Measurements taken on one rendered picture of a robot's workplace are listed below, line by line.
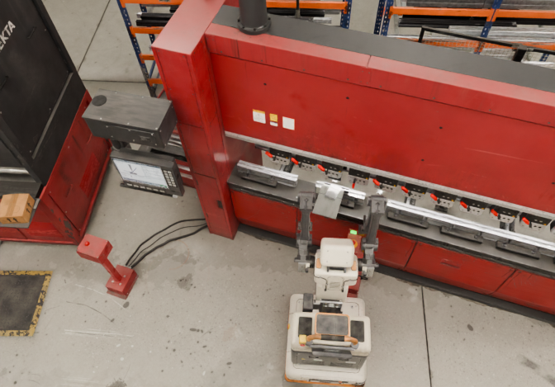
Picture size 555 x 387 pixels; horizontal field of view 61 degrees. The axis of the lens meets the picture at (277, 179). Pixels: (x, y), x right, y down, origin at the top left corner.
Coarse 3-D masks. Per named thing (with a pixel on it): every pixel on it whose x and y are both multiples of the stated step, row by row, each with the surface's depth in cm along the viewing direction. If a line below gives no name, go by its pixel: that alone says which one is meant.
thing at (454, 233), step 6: (444, 228) 354; (450, 228) 354; (450, 234) 352; (456, 234) 350; (462, 234) 350; (468, 234) 350; (474, 234) 350; (468, 240) 350; (474, 240) 348; (480, 240) 347
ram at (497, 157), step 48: (240, 96) 310; (288, 96) 294; (336, 96) 281; (384, 96) 268; (288, 144) 336; (336, 144) 318; (384, 144) 302; (432, 144) 287; (480, 144) 274; (528, 144) 262; (480, 192) 309; (528, 192) 294
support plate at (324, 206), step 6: (324, 186) 366; (324, 192) 363; (342, 192) 362; (318, 198) 360; (324, 198) 360; (336, 198) 360; (318, 204) 357; (324, 204) 357; (330, 204) 357; (336, 204) 357; (318, 210) 354; (324, 210) 354; (330, 210) 354; (336, 210) 354; (330, 216) 351
